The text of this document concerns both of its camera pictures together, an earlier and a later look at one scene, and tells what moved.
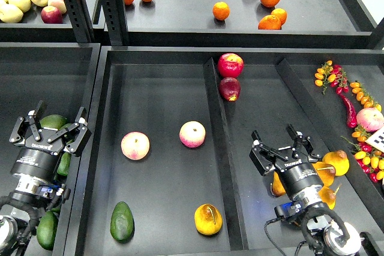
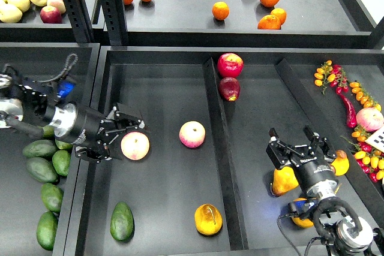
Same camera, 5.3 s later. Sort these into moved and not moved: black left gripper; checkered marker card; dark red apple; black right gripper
Moved: black left gripper; black right gripper
Not moved: checkered marker card; dark red apple
